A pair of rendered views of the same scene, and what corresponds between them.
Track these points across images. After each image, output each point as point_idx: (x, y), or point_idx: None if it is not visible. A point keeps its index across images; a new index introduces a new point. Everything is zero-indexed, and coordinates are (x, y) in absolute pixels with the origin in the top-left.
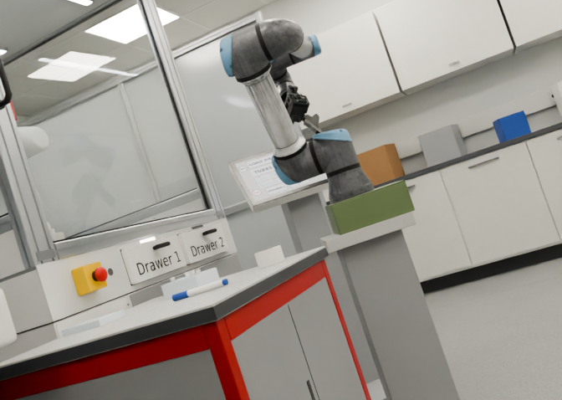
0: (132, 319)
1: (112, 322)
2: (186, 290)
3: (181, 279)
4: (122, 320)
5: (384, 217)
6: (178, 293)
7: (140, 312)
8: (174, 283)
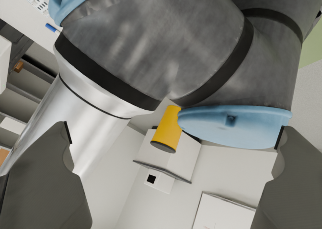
0: (35, 28)
1: (9, 2)
2: (53, 32)
3: (33, 6)
4: (24, 17)
5: None
6: (49, 28)
7: (22, 6)
8: None
